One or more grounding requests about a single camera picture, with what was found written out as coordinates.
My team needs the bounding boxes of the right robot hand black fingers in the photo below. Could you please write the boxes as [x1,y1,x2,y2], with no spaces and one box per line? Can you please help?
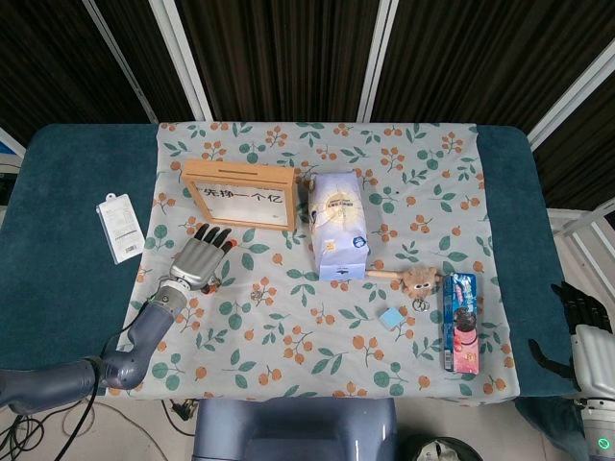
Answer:
[528,280,615,400]

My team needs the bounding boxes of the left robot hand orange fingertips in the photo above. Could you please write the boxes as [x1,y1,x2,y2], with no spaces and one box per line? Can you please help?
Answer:
[168,223,237,295]

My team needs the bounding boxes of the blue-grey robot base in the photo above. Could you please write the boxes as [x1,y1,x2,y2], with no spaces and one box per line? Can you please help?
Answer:
[191,397,399,461]

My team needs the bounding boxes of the white flat plastic package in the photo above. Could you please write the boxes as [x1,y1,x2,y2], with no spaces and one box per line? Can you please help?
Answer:
[95,192,145,265]

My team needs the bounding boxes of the floral leaf print tablecloth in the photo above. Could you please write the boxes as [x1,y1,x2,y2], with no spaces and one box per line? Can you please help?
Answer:
[104,120,523,400]

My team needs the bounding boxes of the blue pink cookie box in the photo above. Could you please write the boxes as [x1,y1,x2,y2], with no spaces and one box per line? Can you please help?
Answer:
[441,272,480,375]

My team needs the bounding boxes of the white metal rack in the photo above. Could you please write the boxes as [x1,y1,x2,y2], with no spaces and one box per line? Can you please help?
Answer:
[547,201,615,289]

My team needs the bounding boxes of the lavender paper flour bag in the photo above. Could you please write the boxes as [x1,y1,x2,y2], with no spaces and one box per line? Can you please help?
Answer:
[307,171,371,282]

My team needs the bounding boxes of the black power plug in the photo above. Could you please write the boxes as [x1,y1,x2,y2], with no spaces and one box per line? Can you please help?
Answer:
[160,399,199,436]

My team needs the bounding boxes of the teal velvet table cover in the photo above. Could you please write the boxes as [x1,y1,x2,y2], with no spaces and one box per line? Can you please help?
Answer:
[0,123,592,428]

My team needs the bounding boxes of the black waste bin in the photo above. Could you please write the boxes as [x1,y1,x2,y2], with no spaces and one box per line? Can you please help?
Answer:
[402,433,484,461]

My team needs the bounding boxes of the light blue cube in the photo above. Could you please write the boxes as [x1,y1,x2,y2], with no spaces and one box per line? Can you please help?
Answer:
[378,306,404,332]

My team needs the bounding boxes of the white blue board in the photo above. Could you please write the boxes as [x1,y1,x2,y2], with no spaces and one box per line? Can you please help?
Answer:
[0,127,26,167]

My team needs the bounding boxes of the wooden box with characters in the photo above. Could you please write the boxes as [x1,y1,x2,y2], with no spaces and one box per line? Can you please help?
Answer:
[181,158,300,232]

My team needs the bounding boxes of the furry brown keychain toy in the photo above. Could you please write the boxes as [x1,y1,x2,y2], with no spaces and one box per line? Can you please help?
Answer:
[401,266,441,314]

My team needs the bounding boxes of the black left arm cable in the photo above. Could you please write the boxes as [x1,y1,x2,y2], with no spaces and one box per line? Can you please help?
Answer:
[52,302,150,461]

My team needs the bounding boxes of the white partition frame post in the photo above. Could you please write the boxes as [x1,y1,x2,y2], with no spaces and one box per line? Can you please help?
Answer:
[81,0,160,125]
[357,0,401,122]
[526,42,615,151]
[147,0,213,122]

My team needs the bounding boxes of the beige floor cable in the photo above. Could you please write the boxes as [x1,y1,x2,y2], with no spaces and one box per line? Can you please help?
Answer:
[60,398,100,439]

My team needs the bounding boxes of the black floor cable bundle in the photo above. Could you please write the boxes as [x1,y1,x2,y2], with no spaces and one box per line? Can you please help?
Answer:
[0,412,47,461]

